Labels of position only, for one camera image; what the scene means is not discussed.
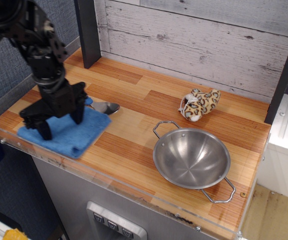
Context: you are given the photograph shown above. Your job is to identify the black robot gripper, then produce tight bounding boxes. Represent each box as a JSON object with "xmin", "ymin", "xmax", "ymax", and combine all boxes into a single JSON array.
[{"xmin": 18, "ymin": 79, "xmax": 88, "ymax": 141}]

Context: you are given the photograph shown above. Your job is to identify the blue towel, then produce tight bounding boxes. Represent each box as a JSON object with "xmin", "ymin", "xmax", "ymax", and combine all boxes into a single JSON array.
[{"xmin": 17, "ymin": 107, "xmax": 111, "ymax": 159}]

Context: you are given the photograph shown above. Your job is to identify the blue handled metal spoon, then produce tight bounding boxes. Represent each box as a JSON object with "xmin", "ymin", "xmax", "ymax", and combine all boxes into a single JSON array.
[{"xmin": 85, "ymin": 97, "xmax": 120, "ymax": 115}]

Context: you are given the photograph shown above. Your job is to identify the stainless steel bowl with handles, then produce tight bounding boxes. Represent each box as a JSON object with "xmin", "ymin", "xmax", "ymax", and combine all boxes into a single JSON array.
[{"xmin": 153, "ymin": 125, "xmax": 236, "ymax": 204}]

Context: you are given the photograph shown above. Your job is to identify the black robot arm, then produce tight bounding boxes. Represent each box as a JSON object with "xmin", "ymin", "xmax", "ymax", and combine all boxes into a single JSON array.
[{"xmin": 0, "ymin": 0, "xmax": 86, "ymax": 140}]

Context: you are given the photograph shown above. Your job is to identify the silver dispenser button panel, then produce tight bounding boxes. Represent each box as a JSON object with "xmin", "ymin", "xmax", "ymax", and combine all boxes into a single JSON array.
[{"xmin": 86, "ymin": 201, "xmax": 148, "ymax": 240}]

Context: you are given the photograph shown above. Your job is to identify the clear acrylic table guard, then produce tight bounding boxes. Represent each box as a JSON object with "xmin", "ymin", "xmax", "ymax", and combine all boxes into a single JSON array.
[{"xmin": 0, "ymin": 36, "xmax": 272, "ymax": 240}]

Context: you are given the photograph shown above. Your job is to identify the yellow object at bottom left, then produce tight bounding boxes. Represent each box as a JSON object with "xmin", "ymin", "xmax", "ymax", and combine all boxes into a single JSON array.
[{"xmin": 2, "ymin": 229, "xmax": 28, "ymax": 240}]

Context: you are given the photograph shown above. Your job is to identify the leopard print plush toy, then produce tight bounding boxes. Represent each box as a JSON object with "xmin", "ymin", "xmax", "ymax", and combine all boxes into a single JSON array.
[{"xmin": 178, "ymin": 88, "xmax": 221, "ymax": 122}]

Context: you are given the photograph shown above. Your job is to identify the white grooved side cabinet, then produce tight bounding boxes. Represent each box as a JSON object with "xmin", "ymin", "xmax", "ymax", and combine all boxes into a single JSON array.
[{"xmin": 257, "ymin": 94, "xmax": 288, "ymax": 197}]

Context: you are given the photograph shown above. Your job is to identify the dark left vertical post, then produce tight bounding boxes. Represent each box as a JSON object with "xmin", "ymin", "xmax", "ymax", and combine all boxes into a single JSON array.
[{"xmin": 74, "ymin": 0, "xmax": 101, "ymax": 69}]

